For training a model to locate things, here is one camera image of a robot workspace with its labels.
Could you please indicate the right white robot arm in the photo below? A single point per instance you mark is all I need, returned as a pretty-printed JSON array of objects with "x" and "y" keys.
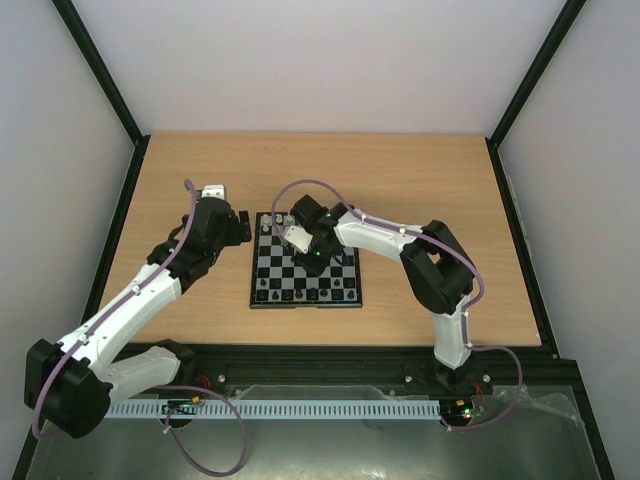
[{"x": 439, "y": 272}]

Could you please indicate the black and white chessboard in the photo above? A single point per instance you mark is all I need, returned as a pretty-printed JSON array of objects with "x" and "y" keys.
[{"x": 275, "y": 277}]

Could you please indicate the right black frame post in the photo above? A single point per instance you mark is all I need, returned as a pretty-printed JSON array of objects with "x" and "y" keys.
[{"x": 542, "y": 59}]

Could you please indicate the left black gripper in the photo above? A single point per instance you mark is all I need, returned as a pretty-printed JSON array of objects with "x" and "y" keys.
[{"x": 238, "y": 236}]

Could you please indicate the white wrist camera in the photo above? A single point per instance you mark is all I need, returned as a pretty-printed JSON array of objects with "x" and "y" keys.
[
  {"x": 299, "y": 238},
  {"x": 217, "y": 191}
]

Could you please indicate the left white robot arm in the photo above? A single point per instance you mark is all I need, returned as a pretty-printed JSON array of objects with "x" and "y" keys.
[{"x": 72, "y": 383}]

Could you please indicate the black frame post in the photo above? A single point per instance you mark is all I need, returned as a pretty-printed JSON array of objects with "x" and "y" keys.
[
  {"x": 76, "y": 27},
  {"x": 542, "y": 59}
]

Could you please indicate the left black frame post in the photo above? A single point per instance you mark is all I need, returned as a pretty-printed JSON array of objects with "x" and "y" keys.
[{"x": 76, "y": 27}]

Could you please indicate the white slotted cable duct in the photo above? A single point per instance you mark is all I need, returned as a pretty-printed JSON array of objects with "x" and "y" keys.
[{"x": 278, "y": 409}]

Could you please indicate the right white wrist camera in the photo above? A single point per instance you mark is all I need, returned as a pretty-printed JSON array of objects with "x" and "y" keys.
[{"x": 299, "y": 238}]

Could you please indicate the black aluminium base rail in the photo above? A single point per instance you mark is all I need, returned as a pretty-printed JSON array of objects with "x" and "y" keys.
[{"x": 409, "y": 370}]

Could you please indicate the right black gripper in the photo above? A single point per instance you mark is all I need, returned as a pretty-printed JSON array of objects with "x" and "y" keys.
[{"x": 312, "y": 263}]

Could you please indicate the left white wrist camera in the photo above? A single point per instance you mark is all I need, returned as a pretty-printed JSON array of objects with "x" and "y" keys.
[{"x": 217, "y": 191}]

